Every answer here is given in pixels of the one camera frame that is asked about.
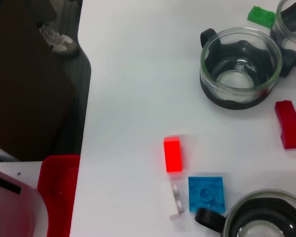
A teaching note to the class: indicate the thin green plate brick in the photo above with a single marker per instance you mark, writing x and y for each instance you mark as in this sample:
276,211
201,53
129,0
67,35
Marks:
260,16

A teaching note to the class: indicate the bright red slope brick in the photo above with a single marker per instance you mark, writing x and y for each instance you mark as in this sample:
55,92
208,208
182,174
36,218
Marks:
172,155

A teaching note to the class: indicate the blue square plate brick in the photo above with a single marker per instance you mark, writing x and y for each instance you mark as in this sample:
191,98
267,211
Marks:
206,193

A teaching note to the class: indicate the flat white brick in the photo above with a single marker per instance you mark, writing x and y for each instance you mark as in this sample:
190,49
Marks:
173,212

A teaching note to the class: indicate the white sneaker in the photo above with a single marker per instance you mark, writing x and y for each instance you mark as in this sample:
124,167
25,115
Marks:
61,43

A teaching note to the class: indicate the red plastic container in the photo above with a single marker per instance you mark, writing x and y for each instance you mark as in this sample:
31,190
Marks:
56,197

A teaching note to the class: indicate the dark brown panel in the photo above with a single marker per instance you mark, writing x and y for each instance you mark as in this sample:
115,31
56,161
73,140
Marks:
22,86

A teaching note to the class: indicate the dark red curved brick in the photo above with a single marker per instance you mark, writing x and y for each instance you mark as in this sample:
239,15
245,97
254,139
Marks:
288,126

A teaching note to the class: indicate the white machine housing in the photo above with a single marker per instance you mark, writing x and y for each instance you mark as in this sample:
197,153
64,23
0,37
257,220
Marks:
12,212

